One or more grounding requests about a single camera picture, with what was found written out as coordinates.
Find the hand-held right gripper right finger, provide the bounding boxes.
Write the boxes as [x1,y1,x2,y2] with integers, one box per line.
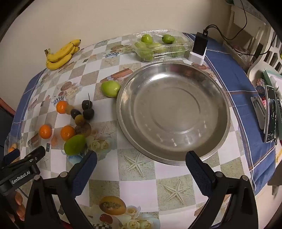
[185,151,259,229]

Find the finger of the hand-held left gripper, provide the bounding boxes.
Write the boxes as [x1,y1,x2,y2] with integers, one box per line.
[3,148,21,165]
[24,145,46,164]

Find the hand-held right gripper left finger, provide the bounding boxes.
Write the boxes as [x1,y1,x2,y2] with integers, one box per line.
[23,150,98,229]

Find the orange mandarin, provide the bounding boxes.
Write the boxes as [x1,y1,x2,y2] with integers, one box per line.
[39,124,53,139]
[60,125,76,141]
[56,101,68,114]

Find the large green jujube fruit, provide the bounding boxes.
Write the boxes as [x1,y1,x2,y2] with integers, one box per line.
[101,80,121,98]
[64,134,87,155]

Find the round steel plate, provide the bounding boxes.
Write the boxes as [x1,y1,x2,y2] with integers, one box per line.
[116,62,231,165]

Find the dark cherry with stem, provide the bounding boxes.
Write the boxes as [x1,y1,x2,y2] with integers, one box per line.
[82,93,93,110]

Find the person's left hand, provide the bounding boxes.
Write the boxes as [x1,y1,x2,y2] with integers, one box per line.
[7,191,26,222]

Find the red-edged dark furniture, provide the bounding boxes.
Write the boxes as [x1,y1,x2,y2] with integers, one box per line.
[0,97,17,150]

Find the printed checkered tablecloth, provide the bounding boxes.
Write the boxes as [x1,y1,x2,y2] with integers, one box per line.
[9,32,277,229]

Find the yellow strip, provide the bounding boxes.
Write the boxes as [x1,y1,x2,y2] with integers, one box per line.
[274,146,282,164]

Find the grey phone stand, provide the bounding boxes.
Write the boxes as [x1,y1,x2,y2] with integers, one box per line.
[251,96,267,130]

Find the black smartphone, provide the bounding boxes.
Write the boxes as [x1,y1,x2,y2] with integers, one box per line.
[263,85,277,143]

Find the yellow banana bunch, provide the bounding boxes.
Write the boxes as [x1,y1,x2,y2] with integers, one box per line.
[44,39,81,71]

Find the black remote control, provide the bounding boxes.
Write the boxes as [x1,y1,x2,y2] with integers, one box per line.
[274,92,282,141]

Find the colourful small can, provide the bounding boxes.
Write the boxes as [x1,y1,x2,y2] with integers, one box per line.
[256,78,266,97]

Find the white bottle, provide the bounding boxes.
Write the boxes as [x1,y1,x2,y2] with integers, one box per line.
[270,76,282,91]

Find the clear plastic fruit box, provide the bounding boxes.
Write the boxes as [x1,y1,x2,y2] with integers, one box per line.
[134,32,194,62]

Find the clear plastic bag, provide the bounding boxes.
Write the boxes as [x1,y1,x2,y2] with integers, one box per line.
[234,44,254,69]

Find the black charger block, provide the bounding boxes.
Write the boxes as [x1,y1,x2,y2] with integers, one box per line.
[193,32,208,55]

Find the pile of boxed jujubes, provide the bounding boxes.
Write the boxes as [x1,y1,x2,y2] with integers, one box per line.
[135,34,190,62]

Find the black cable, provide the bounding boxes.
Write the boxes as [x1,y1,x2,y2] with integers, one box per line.
[206,25,274,56]
[205,0,247,41]

